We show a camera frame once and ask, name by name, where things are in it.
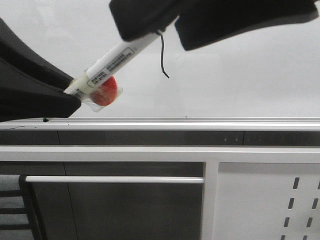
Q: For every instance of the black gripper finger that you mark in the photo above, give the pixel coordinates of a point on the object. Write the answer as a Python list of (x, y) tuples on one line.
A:
[(137, 18), (24, 97), (210, 21), (17, 54)]

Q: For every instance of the white whiteboard marker pen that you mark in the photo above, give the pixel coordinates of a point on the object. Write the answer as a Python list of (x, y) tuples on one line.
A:
[(105, 67)]

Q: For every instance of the red round magnet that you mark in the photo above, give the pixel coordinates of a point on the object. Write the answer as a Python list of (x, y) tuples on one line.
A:
[(105, 95)]

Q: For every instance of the white whiteboard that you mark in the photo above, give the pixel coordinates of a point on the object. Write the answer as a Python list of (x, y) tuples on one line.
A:
[(268, 77)]

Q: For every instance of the white perforated metal panel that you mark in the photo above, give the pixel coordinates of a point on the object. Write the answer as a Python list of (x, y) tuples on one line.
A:
[(267, 201)]

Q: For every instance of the white horizontal rail bar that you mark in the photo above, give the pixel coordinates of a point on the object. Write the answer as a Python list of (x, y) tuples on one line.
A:
[(115, 179)]

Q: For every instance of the white metal stand frame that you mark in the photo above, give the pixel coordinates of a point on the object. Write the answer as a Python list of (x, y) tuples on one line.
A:
[(212, 157)]

